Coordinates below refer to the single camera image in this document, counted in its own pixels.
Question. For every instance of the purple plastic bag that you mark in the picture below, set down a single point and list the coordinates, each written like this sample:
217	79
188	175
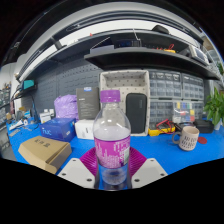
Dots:
66	106

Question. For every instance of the beige patterned mug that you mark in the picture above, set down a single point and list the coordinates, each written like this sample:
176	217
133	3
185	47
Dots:
189	138

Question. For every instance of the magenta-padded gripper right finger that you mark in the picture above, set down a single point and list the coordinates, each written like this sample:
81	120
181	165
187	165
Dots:
148	171

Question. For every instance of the black flat case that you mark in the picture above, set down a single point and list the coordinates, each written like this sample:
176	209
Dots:
204	126

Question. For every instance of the black rectangular speaker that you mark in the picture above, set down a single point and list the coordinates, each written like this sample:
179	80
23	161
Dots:
136	113

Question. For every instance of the grey small-parts drawer cabinet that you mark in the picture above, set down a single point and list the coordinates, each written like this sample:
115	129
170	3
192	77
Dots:
198	110
160	110
192	86
165	85

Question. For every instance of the white perforated tray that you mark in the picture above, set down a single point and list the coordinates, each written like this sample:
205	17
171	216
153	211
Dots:
121	81

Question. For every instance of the dark grey upright box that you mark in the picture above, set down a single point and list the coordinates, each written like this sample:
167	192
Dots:
87	105

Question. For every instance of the clear bottle with purple label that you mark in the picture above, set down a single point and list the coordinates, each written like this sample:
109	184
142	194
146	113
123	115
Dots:
112	146

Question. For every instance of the black shelf unit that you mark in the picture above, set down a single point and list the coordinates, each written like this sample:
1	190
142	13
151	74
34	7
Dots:
140	56

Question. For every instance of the blue carton box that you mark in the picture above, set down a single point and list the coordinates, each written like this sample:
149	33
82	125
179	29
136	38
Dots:
56	129

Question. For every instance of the yellow multimeter with red leads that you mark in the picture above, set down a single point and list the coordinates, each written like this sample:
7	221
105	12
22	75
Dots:
160	130

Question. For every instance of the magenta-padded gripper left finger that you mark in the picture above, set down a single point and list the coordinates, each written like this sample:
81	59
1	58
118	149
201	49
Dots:
76	171

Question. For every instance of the clear organizer with coloured parts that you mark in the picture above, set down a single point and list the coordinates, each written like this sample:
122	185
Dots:
183	111

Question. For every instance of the small white box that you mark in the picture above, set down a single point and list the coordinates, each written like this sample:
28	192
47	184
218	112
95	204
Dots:
84	129

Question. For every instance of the brown cardboard box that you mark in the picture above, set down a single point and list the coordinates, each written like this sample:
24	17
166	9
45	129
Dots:
43	151

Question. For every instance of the green potted plant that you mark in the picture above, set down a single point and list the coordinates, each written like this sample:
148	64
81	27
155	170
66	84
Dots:
215	106

